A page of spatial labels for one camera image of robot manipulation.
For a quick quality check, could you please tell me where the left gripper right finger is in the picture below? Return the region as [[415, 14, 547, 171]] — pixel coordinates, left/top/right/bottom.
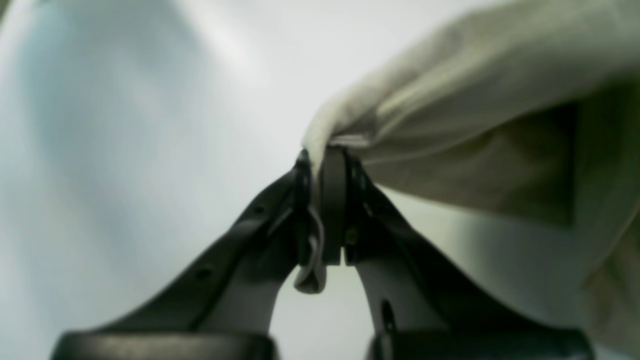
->
[[320, 148, 595, 360]]

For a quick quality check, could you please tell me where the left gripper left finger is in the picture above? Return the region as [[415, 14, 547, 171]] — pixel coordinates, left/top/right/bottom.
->
[[51, 150, 314, 360]]

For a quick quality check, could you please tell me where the beige khaki T-shirt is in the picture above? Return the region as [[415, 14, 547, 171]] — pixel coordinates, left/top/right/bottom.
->
[[302, 0, 639, 358]]

